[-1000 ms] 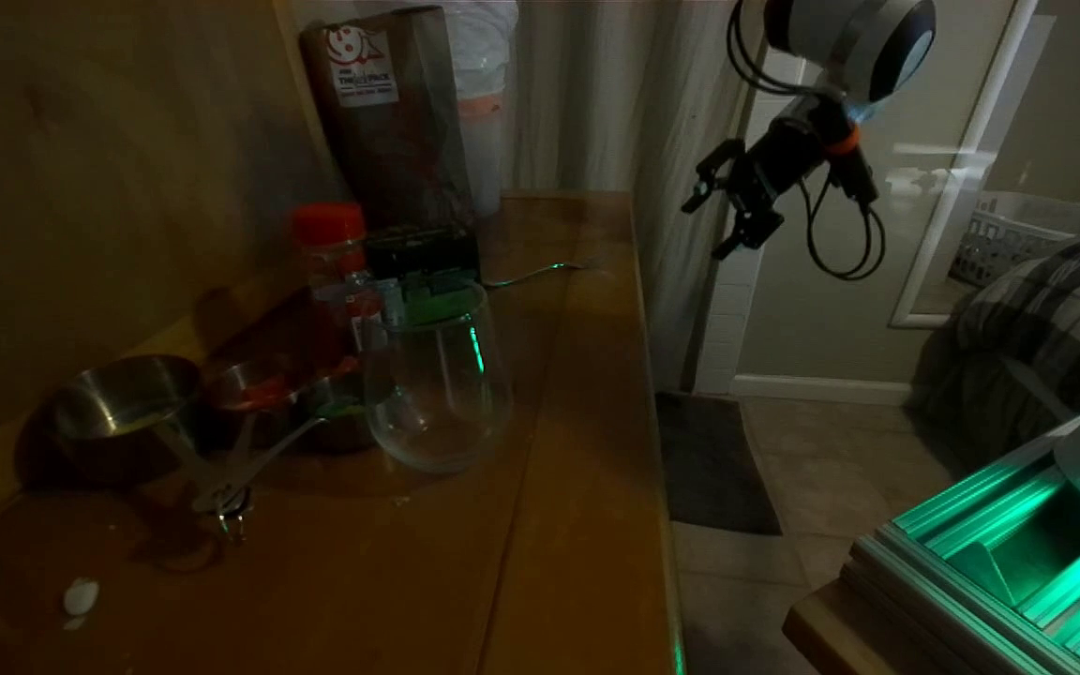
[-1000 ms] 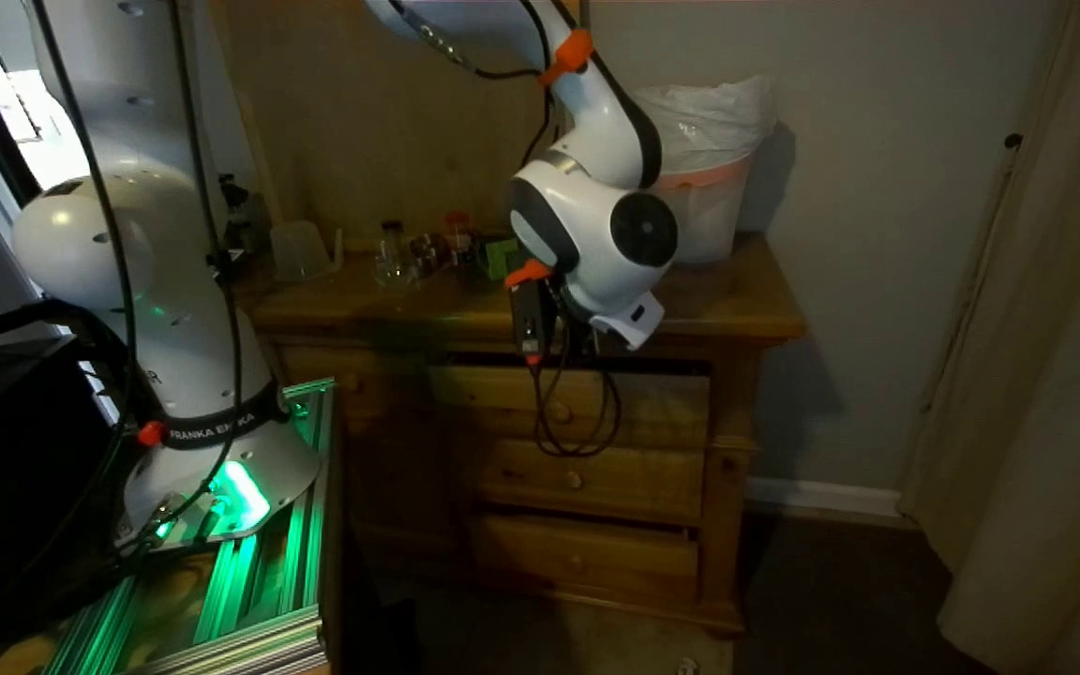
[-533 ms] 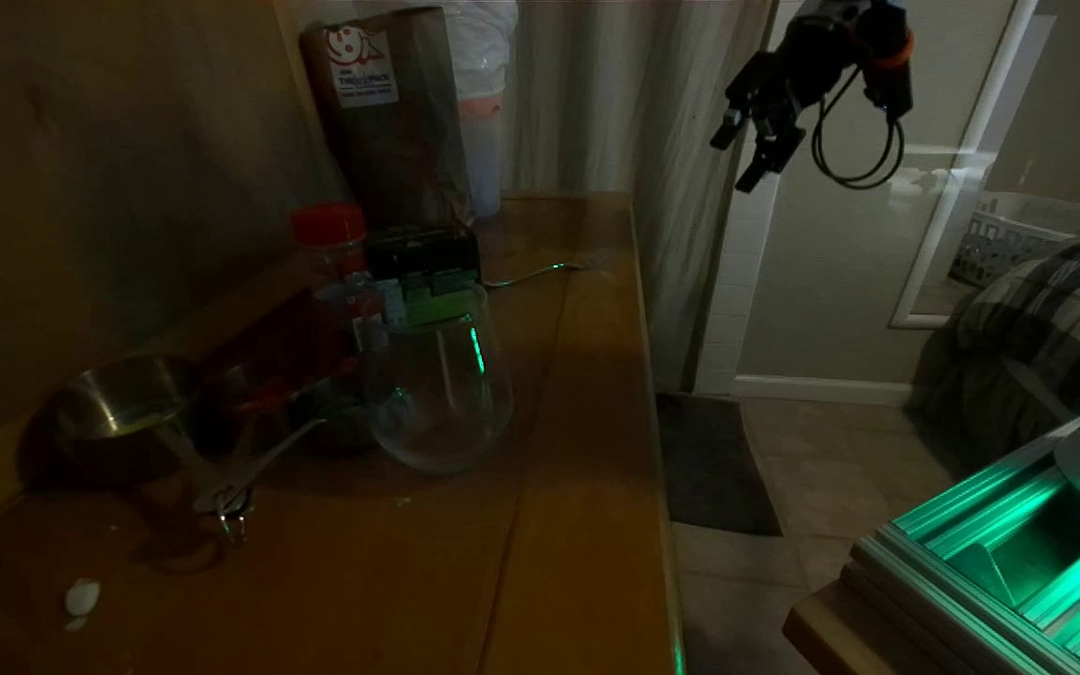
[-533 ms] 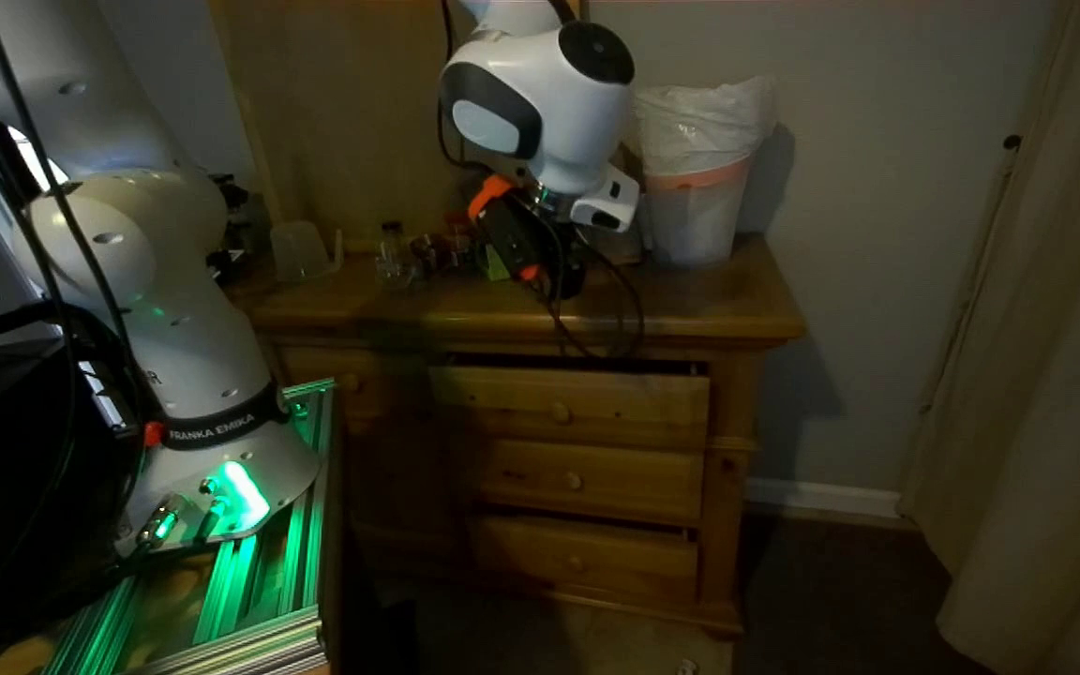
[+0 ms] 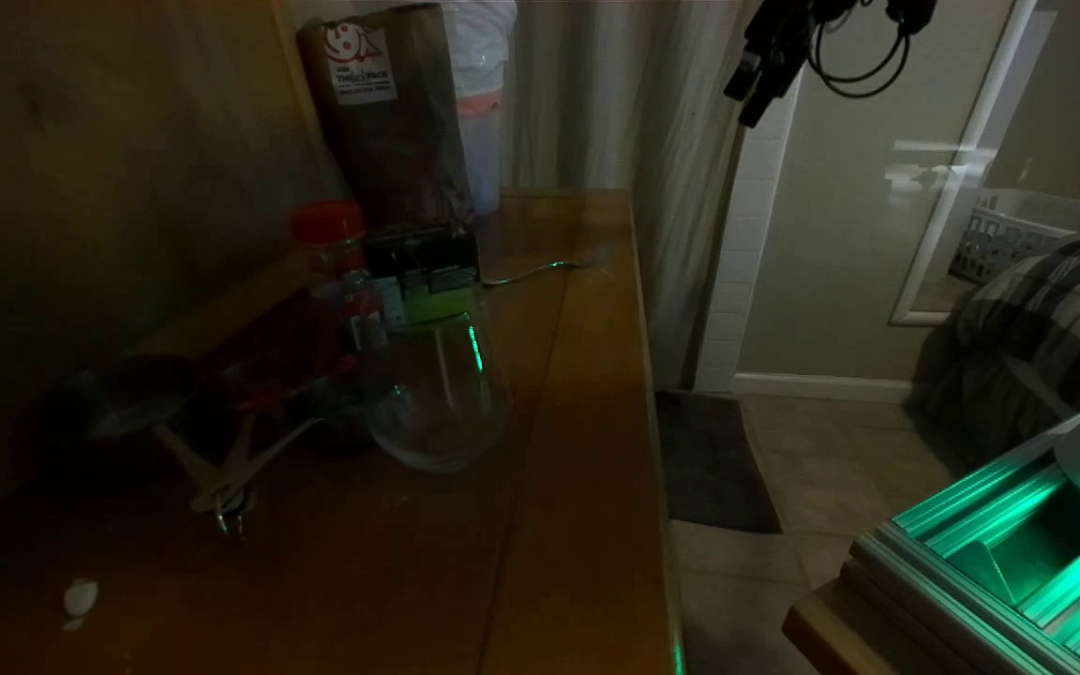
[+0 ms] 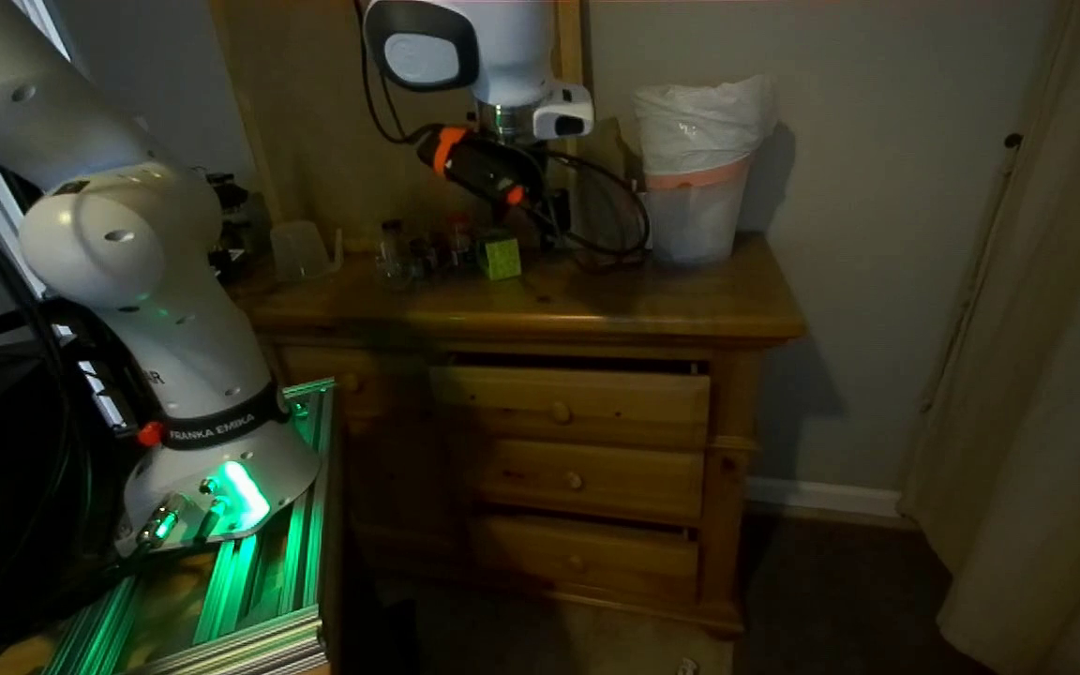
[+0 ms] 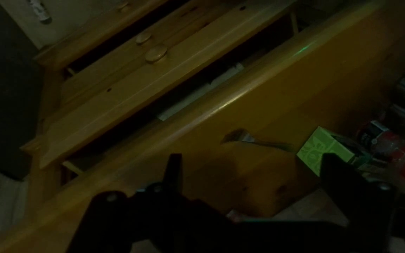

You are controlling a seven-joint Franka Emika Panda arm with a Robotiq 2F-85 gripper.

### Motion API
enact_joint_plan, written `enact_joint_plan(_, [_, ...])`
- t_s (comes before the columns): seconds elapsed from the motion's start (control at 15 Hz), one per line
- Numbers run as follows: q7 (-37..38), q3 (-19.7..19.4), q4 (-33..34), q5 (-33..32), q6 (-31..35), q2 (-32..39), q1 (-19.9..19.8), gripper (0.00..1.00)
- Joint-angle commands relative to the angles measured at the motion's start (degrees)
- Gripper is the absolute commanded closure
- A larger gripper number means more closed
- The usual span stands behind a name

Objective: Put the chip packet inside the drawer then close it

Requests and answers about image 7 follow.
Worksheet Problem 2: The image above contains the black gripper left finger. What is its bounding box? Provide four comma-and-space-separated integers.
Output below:
163, 152, 186, 191

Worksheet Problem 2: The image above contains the red-lid spice bottle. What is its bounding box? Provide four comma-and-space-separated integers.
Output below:
356, 118, 405, 190

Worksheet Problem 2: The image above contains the wooden dresser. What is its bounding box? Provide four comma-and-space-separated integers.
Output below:
0, 0, 405, 253

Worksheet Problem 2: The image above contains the wooden drawer with round knob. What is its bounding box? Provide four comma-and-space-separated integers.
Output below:
32, 0, 200, 71
37, 0, 302, 171

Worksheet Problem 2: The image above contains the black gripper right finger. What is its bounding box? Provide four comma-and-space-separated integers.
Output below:
321, 152, 397, 237

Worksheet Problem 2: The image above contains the small white tube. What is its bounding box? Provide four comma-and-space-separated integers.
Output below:
27, 0, 53, 25

